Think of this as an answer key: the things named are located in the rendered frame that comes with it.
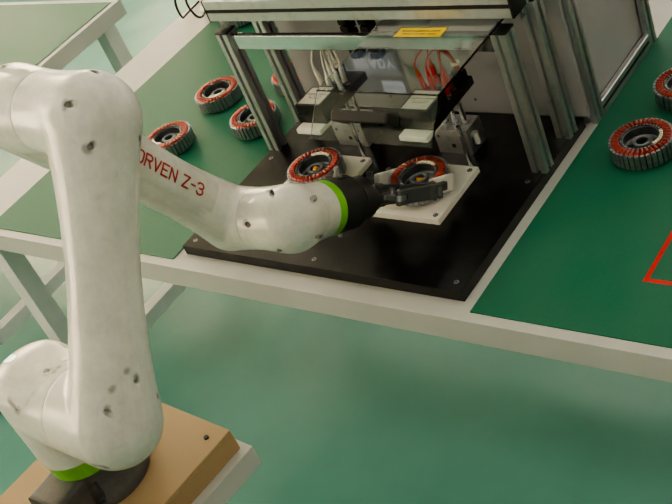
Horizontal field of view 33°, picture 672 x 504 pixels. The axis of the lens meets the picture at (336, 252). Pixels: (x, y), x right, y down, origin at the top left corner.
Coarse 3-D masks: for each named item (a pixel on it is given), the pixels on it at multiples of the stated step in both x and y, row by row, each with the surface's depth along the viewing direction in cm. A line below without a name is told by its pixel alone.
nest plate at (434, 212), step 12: (456, 168) 206; (468, 168) 204; (456, 180) 203; (468, 180) 202; (456, 192) 200; (432, 204) 200; (444, 204) 198; (372, 216) 205; (384, 216) 203; (396, 216) 201; (408, 216) 200; (420, 216) 198; (432, 216) 197; (444, 216) 197
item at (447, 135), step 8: (448, 120) 211; (472, 120) 208; (440, 128) 210; (448, 128) 209; (464, 128) 207; (472, 128) 208; (480, 128) 210; (440, 136) 211; (448, 136) 210; (456, 136) 208; (464, 136) 207; (480, 136) 210; (440, 144) 212; (448, 144) 211; (456, 144) 210; (472, 144) 208; (448, 152) 212; (456, 152) 211; (472, 152) 209
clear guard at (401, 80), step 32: (384, 32) 193; (448, 32) 185; (480, 32) 181; (352, 64) 188; (384, 64) 184; (416, 64) 181; (448, 64) 177; (320, 96) 185; (352, 96) 181; (384, 96) 177; (416, 96) 173; (320, 128) 185; (352, 128) 181; (384, 128) 177; (416, 128) 173
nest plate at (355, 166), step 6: (342, 156) 223; (348, 156) 222; (354, 156) 221; (348, 162) 220; (354, 162) 219; (360, 162) 219; (366, 162) 218; (372, 162) 219; (348, 168) 218; (354, 168) 218; (360, 168) 217; (366, 168) 218; (348, 174) 217; (354, 174) 216; (360, 174) 217; (288, 180) 223
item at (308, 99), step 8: (312, 88) 218; (304, 96) 217; (312, 96) 216; (296, 104) 216; (304, 104) 215; (312, 104) 213; (304, 112) 216; (312, 112) 214; (304, 120) 217; (304, 128) 216
